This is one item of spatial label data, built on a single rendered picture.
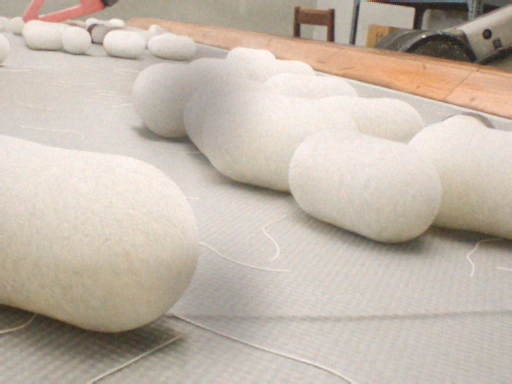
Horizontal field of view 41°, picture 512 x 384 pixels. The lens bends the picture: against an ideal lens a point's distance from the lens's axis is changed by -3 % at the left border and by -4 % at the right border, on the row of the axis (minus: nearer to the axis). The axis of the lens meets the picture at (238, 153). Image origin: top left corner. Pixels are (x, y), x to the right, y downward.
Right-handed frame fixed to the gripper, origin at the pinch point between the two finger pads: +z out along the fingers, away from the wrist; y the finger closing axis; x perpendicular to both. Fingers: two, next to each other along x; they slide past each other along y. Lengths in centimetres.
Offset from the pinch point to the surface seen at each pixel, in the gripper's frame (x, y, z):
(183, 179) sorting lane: 2, 58, 1
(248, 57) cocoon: 8.8, 30.0, -8.6
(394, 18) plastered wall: 137, -302, -181
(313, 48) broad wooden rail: 16.7, 12.7, -18.6
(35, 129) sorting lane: 0, 52, 3
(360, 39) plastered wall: 149, -345, -172
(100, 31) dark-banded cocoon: 5.1, 0.6, -4.7
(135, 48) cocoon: 5.4, 20.4, -4.2
